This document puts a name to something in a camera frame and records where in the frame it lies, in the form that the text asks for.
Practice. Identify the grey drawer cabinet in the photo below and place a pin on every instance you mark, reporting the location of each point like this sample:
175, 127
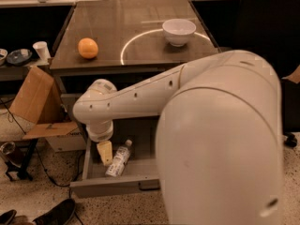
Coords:
130, 40

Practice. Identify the orange ball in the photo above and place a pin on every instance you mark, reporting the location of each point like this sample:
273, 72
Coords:
87, 48

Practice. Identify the white bowl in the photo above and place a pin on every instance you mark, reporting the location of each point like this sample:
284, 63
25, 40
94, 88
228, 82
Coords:
178, 32

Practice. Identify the clear plastic bottle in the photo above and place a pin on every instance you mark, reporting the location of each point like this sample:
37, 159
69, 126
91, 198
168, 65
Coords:
120, 160

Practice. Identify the black shoe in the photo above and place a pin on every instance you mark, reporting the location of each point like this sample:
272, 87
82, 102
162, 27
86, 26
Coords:
7, 217
61, 214

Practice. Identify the white paper cup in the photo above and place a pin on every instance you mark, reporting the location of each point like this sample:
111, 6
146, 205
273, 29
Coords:
41, 47

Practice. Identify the dark blue plate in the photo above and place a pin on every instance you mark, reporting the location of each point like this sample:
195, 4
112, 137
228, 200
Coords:
19, 57

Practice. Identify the brown cardboard box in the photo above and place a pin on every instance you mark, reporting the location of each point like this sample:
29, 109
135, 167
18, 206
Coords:
39, 102

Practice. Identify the black office chair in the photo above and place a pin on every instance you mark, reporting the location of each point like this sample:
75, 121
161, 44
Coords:
271, 29

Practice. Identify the upper grey drawer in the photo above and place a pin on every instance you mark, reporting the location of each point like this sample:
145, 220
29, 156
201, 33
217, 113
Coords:
69, 101

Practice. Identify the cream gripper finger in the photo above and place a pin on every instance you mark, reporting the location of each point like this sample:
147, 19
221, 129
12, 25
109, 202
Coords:
105, 150

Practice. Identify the open middle drawer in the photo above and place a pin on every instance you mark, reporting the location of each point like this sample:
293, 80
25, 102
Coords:
140, 173

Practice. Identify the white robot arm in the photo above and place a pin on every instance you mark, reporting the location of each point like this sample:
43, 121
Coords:
219, 145

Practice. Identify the dark cup on stand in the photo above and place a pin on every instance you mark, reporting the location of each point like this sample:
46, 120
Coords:
12, 152

